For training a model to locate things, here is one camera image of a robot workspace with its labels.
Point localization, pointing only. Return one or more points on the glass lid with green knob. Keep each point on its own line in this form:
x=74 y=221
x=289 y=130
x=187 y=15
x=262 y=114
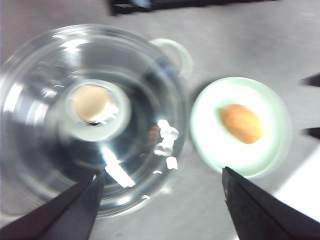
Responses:
x=79 y=101

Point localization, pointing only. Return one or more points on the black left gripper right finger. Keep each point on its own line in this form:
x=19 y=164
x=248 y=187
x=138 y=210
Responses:
x=259 y=215

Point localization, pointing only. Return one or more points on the green plate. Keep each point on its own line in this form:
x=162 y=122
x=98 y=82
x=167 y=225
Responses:
x=218 y=147

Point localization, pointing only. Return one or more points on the black dish rack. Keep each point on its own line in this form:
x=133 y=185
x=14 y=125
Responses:
x=135 y=7

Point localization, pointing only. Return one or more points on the brown potato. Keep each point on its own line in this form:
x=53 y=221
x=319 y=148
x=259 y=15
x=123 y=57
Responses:
x=242 y=122

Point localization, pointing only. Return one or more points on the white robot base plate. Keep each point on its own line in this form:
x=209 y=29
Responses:
x=302 y=191

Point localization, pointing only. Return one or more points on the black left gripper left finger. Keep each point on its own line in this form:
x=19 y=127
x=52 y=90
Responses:
x=68 y=216

